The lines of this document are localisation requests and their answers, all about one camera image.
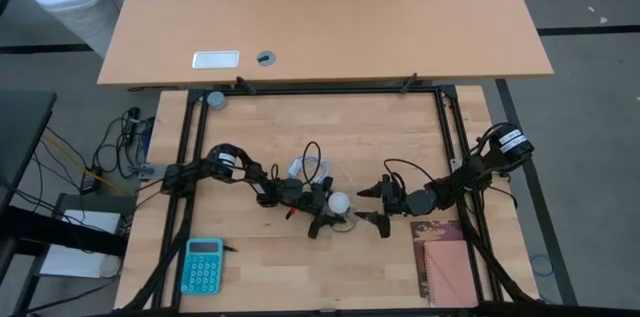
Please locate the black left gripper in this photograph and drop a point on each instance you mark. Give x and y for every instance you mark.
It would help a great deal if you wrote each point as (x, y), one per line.
(316, 227)

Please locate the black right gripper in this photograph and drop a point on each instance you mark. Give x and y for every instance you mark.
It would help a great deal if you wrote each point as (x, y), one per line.
(415, 203)

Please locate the white globe lightbulb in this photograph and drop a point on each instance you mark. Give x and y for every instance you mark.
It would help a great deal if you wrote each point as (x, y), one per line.
(339, 202)

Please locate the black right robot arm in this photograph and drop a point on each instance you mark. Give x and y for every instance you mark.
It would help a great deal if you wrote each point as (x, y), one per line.
(470, 172)

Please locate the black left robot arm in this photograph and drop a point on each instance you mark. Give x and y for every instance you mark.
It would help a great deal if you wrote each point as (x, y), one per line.
(225, 159)

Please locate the maroon patterned notebook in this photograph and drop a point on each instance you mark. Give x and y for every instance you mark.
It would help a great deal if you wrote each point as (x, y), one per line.
(435, 232)

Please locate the pink notebook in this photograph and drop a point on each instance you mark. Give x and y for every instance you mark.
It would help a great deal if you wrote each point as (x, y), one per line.
(452, 274)

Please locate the black desk clamp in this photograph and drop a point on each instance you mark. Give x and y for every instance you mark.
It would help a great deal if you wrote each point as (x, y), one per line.
(245, 84)
(409, 83)

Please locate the teal calculator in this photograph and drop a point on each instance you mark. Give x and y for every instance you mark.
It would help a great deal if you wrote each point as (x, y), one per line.
(202, 267)

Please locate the small patterned ceramic bowl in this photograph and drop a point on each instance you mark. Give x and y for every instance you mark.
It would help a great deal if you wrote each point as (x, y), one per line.
(216, 100)

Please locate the light wood desk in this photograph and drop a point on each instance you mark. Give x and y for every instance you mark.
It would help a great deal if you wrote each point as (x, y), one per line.
(325, 17)

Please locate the black power adapter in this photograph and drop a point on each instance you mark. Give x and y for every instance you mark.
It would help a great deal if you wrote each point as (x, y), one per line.
(91, 182)

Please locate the white flat box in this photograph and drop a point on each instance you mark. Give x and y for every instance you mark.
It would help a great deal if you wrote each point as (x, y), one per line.
(80, 247)

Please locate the black metal beam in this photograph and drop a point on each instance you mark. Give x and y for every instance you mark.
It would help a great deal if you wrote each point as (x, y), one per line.
(60, 234)

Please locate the black side desk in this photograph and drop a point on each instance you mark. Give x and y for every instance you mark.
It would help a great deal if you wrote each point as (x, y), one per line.
(25, 132)

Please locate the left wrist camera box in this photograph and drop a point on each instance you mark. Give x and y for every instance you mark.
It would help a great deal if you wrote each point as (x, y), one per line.
(310, 199)

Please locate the black aluminium table frame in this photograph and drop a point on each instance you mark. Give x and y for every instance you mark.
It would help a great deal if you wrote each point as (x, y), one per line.
(320, 91)

